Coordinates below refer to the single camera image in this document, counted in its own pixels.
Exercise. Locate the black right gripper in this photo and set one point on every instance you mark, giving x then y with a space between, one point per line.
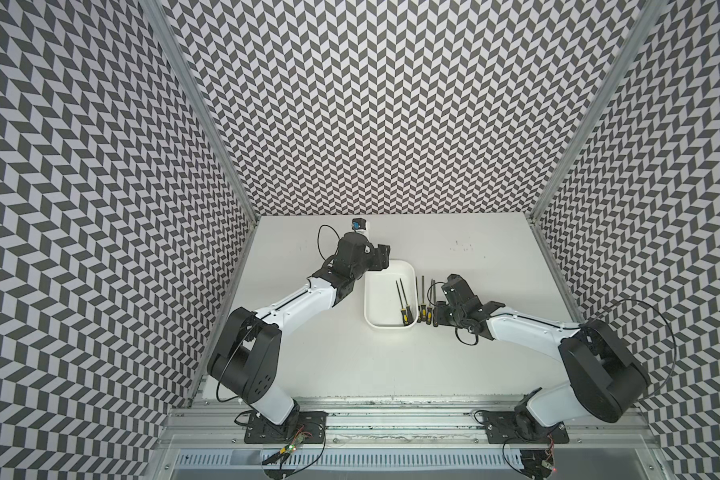
439 313

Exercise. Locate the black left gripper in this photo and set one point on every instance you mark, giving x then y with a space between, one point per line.
379 256

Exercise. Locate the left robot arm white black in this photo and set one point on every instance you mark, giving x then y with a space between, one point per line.
245 360

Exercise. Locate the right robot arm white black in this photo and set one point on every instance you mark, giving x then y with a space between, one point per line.
603 378

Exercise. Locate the white plastic storage box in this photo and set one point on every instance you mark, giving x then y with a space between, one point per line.
381 303

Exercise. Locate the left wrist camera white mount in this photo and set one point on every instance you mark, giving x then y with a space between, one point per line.
359 225

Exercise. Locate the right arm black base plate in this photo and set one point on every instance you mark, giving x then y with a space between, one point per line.
511 427

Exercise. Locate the aluminium front rail frame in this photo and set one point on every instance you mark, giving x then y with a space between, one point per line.
400 437

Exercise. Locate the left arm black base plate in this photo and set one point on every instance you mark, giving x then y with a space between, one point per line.
285 427

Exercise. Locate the left corner aluminium post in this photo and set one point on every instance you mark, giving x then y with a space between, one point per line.
155 15

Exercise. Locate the corner aluminium post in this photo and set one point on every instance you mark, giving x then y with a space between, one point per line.
635 39
155 15

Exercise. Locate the right corner aluminium post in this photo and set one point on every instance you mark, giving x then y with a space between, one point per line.
635 39

